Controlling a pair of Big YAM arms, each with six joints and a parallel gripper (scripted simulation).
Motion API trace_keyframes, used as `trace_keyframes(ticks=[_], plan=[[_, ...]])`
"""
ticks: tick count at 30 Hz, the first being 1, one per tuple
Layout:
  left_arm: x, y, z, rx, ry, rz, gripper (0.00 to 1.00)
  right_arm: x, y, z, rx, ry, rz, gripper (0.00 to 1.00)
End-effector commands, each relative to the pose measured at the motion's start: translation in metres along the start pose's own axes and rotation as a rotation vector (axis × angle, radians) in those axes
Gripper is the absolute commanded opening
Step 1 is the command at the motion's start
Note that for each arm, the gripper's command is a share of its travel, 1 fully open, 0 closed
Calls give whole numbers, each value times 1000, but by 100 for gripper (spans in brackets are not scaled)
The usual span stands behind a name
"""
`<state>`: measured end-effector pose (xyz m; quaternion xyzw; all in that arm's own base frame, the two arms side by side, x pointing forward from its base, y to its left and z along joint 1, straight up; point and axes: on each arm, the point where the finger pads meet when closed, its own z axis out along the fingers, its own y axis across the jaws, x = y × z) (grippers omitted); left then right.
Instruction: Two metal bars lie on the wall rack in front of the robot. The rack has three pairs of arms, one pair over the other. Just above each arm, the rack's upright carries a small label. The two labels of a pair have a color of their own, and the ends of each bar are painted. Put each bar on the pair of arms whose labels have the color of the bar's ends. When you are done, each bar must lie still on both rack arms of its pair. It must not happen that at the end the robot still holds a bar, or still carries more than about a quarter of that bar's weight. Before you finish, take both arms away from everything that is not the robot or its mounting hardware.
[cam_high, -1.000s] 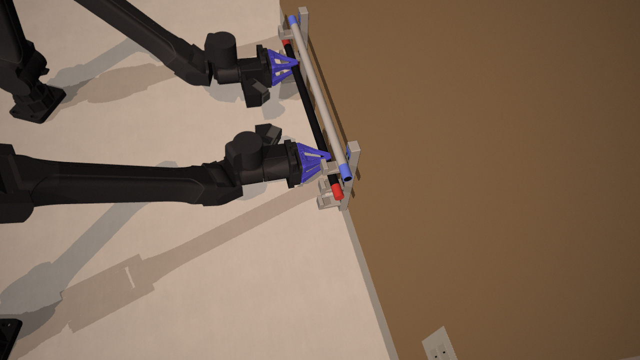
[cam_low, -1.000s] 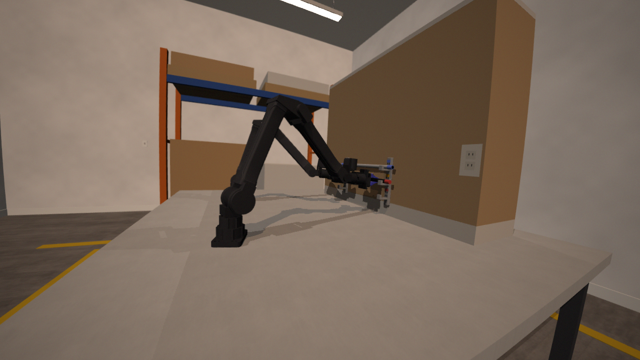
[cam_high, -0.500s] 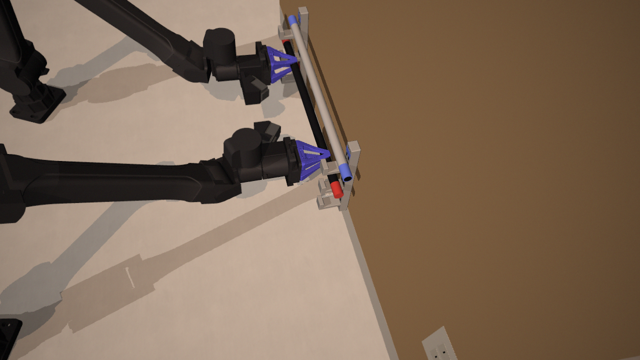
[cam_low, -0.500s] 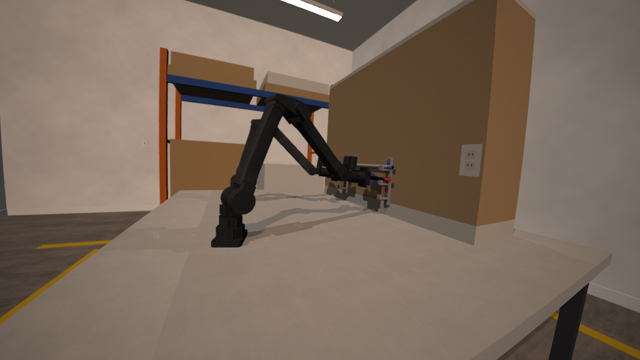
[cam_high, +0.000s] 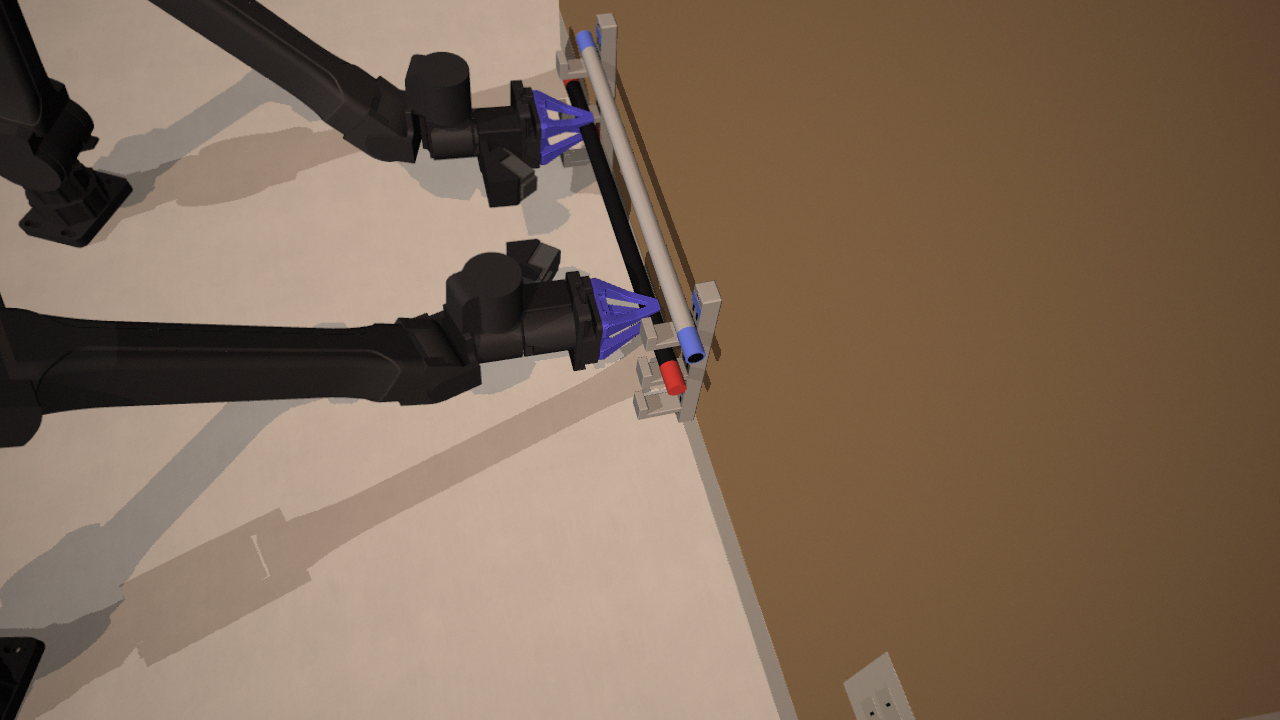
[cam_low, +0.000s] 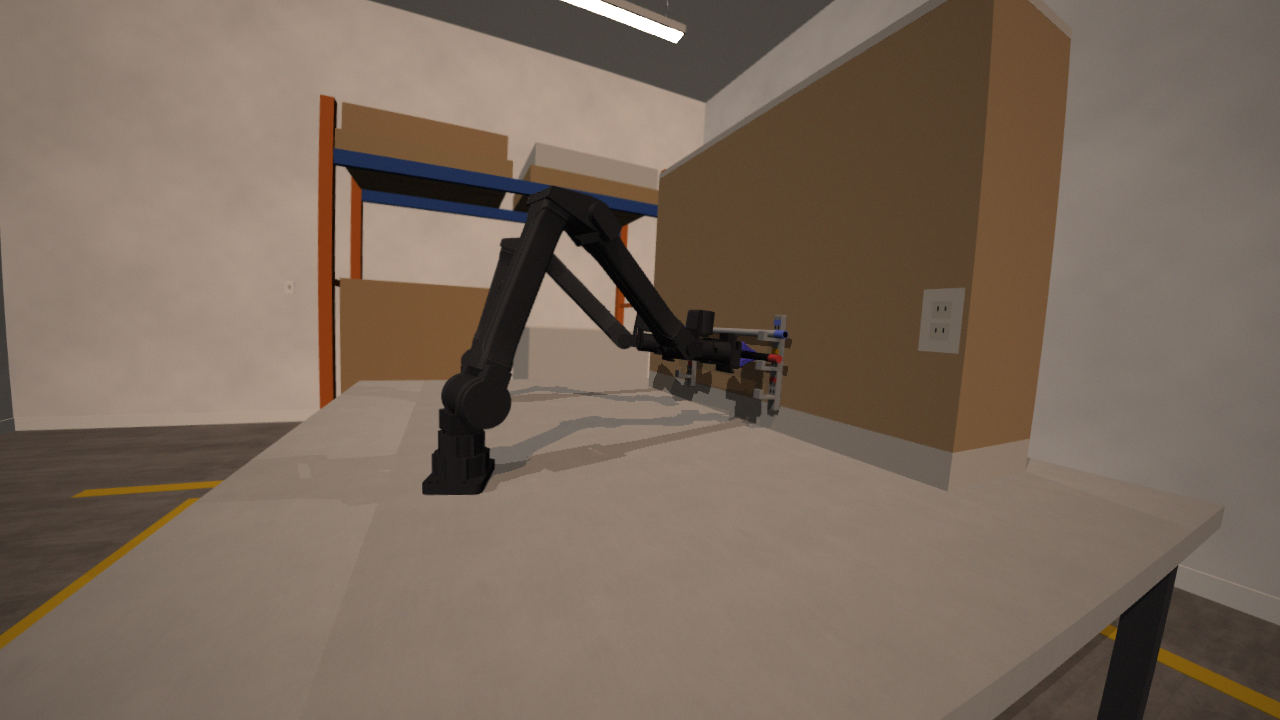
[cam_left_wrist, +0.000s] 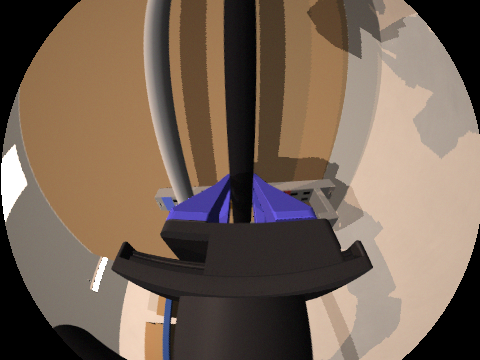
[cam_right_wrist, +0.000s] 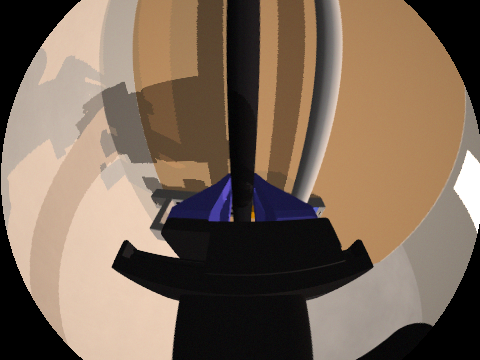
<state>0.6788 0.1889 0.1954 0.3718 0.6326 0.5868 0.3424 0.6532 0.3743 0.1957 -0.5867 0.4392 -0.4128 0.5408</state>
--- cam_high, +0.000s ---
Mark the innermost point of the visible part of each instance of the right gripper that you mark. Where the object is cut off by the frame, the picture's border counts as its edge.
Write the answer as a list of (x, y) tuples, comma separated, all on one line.
[(574, 328)]

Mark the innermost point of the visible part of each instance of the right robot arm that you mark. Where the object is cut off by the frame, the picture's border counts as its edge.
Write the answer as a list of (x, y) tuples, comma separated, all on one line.
[(72, 364)]

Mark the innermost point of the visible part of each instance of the grey metal bar with blue ends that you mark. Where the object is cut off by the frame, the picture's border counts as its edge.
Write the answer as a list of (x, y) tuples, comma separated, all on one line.
[(687, 333)]

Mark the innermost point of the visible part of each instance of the black bar with red ends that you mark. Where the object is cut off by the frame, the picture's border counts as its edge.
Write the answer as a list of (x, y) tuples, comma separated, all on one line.
[(669, 367)]

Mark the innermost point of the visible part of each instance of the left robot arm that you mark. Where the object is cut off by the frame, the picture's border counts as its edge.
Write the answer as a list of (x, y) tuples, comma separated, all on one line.
[(437, 93)]

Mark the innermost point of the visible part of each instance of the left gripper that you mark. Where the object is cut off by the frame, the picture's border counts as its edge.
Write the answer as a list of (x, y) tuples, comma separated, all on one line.
[(531, 108)]

